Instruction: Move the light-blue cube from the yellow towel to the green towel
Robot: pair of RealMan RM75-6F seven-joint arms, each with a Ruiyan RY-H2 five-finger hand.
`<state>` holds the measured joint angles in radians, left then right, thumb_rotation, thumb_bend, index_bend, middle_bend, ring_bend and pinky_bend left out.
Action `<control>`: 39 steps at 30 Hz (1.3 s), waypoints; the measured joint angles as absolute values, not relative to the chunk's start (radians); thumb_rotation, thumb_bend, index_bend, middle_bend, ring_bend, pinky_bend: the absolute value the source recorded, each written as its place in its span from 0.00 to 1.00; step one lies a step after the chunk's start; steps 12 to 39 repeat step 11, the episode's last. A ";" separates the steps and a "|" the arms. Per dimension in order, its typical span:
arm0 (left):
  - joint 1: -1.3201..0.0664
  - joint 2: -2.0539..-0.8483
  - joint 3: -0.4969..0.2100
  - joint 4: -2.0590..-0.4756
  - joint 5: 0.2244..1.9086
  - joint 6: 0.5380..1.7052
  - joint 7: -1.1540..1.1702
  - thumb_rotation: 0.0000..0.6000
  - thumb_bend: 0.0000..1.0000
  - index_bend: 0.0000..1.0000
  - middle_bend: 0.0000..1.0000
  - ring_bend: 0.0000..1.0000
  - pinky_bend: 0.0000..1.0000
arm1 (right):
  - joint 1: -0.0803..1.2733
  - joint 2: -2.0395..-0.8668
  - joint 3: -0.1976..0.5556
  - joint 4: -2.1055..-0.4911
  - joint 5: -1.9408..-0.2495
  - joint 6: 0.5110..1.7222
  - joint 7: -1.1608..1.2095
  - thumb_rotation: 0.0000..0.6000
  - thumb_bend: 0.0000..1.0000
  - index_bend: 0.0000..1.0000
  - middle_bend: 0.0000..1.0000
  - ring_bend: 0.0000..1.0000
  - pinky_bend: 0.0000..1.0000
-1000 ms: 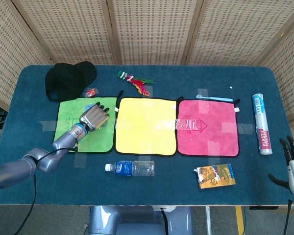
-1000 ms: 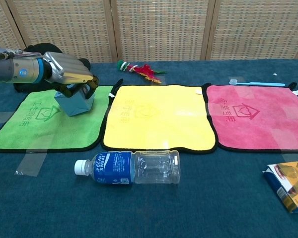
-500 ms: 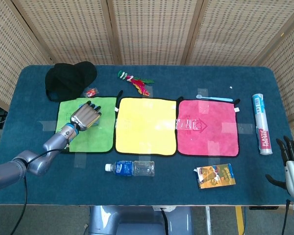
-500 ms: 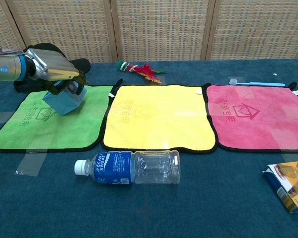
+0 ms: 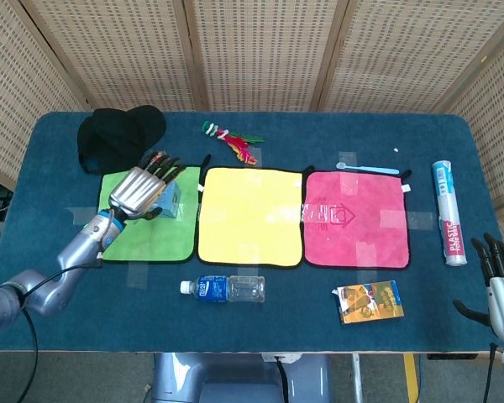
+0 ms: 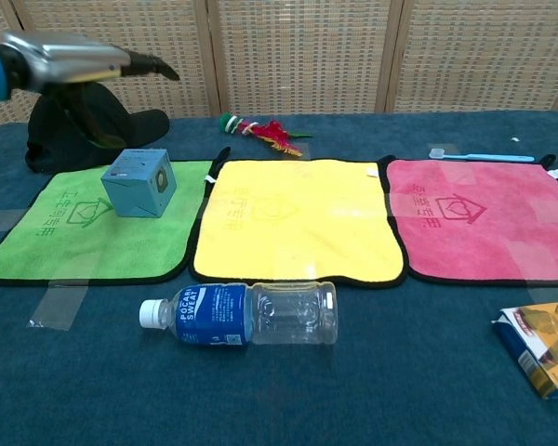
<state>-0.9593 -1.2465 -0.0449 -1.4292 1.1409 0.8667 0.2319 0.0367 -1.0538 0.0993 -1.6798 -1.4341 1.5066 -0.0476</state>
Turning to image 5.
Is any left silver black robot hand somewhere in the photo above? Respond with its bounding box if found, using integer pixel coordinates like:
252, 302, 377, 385
108, 150, 187, 222

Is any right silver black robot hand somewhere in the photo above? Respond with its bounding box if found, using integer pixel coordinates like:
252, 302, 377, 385
452, 233, 504, 346

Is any blue cardboard box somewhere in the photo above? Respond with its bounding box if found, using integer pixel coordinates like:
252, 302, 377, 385
153, 181, 183, 221

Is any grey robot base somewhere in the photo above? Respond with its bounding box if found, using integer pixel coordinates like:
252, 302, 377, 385
150, 352, 333, 403

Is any green cloth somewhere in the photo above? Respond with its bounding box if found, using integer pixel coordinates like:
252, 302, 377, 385
96, 165, 202, 264

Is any yellow cloth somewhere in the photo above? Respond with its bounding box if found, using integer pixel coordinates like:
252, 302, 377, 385
197, 166, 304, 269

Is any pink cloth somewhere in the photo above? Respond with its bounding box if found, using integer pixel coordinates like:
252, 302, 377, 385
302, 169, 412, 271

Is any black cap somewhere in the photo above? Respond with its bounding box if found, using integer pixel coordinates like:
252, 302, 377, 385
76, 104, 168, 175

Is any plastic food wrap roll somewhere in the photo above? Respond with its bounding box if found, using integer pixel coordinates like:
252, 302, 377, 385
430, 159, 468, 267

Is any colourful feather toy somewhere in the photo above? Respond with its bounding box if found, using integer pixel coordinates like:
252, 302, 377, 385
201, 120, 266, 165

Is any clear bottle with blue label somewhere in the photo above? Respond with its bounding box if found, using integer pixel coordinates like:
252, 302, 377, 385
180, 275, 266, 304

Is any orange snack packet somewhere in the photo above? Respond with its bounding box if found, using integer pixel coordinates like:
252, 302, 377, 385
331, 280, 405, 326

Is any woven bamboo folding screen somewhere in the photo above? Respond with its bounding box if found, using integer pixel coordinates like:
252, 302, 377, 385
0, 0, 504, 253

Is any light blue toothbrush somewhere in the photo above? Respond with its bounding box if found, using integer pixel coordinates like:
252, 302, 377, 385
335, 162, 401, 175

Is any black cable under table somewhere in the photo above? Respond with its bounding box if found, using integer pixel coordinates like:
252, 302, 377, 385
272, 355, 293, 403

